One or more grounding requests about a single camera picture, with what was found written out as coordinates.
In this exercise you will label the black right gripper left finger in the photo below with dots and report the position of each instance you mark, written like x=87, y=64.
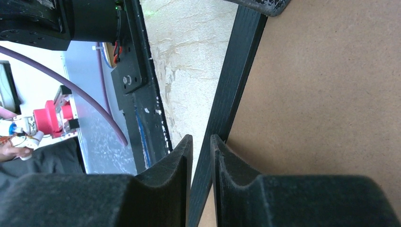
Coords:
x=157, y=197

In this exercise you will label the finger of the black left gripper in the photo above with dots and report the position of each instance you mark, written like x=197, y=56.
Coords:
x=270, y=8

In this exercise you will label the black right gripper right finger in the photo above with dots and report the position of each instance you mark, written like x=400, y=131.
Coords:
x=244, y=197

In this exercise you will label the black picture frame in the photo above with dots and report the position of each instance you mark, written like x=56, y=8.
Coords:
x=245, y=37

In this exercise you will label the brown frame backing board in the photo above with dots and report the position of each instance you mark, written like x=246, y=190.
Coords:
x=323, y=96

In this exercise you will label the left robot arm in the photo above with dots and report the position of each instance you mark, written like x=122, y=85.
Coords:
x=53, y=24

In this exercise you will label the operator hand outside workspace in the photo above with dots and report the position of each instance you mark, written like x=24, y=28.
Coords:
x=8, y=152

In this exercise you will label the red white tool outside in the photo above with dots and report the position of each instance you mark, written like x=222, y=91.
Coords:
x=55, y=120

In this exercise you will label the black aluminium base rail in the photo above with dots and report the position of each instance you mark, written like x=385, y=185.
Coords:
x=137, y=90

